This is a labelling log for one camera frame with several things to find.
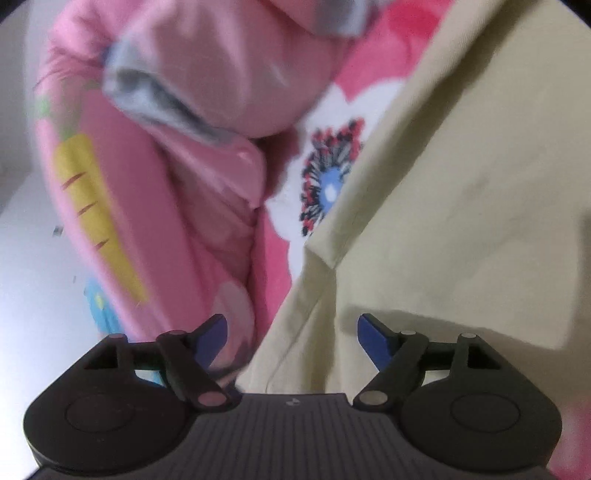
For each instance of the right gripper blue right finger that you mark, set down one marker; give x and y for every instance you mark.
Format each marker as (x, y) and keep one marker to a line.
(397, 357)

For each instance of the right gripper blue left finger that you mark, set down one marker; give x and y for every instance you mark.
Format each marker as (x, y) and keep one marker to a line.
(186, 358)

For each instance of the beige khaki trousers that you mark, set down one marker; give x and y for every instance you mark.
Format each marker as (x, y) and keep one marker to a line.
(461, 207)

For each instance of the pink floral fleece blanket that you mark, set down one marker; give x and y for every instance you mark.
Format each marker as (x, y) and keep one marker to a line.
(341, 138)

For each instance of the pink patterned quilt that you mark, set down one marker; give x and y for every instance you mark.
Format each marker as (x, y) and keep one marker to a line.
(148, 117)

